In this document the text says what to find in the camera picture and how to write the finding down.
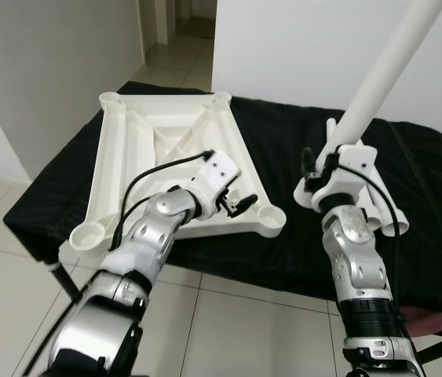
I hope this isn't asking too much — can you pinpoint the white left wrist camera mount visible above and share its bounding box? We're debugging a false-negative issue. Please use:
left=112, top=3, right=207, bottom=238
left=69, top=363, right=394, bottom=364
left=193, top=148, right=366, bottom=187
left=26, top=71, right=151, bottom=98
left=188, top=151, right=243, bottom=214

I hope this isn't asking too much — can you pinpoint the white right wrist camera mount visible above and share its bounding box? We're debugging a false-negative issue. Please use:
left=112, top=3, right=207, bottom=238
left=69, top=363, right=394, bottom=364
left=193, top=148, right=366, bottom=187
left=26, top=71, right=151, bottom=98
left=294, top=141, right=378, bottom=211

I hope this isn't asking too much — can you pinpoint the white door frame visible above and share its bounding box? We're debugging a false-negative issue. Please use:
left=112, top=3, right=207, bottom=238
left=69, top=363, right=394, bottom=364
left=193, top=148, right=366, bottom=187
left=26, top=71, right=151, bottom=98
left=155, top=0, right=168, bottom=44

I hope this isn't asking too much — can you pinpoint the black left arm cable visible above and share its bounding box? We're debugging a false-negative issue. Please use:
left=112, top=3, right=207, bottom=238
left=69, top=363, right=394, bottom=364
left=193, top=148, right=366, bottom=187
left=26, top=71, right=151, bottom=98
left=109, top=149, right=215, bottom=252

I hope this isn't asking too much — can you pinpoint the pink cloth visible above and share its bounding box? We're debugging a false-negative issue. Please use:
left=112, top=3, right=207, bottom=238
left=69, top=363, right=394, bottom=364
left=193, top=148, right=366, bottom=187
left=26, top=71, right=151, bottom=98
left=405, top=310, right=442, bottom=335

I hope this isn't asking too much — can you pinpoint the white plastic children table top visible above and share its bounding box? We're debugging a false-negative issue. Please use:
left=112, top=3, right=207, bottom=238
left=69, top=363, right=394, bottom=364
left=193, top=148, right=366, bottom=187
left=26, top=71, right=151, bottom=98
left=68, top=90, right=287, bottom=251

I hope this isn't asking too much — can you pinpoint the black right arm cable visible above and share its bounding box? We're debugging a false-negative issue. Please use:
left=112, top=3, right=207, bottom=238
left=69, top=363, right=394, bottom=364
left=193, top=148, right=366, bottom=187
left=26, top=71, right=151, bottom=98
left=332, top=161, right=410, bottom=354

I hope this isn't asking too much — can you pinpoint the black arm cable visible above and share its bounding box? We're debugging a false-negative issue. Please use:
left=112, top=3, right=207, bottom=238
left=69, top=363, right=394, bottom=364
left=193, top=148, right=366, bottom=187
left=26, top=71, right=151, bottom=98
left=332, top=161, right=410, bottom=354
left=109, top=149, right=215, bottom=252

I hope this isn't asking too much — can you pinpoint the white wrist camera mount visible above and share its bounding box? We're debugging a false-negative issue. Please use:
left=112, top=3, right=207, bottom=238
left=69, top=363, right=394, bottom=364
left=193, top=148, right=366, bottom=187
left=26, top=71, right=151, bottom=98
left=188, top=151, right=243, bottom=214
left=294, top=141, right=378, bottom=211

